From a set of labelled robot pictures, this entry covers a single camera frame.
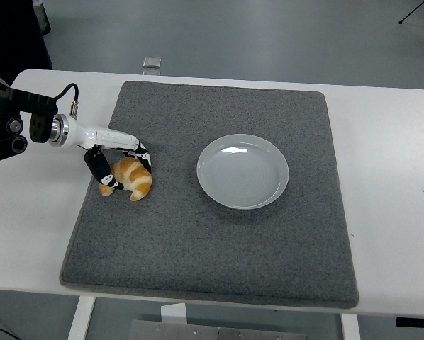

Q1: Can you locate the grey felt mat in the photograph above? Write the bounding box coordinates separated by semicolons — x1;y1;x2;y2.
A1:
58;80;361;310

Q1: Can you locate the white table leg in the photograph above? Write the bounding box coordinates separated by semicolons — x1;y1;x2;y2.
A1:
340;313;362;340
67;296;96;340

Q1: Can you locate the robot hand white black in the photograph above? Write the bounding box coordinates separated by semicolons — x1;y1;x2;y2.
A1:
67;120;155;194

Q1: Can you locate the white paper label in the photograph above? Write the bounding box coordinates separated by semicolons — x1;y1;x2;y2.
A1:
160;302;189;325

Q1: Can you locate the person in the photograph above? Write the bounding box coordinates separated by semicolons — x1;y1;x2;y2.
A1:
0;0;54;88

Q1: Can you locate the black tripod leg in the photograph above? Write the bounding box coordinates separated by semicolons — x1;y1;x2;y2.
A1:
398;0;424;25

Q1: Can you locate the round white plate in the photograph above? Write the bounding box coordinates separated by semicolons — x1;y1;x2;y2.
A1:
196;133;290;210

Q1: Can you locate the croissant bread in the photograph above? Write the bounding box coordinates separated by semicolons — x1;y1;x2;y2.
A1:
99;157;153;202

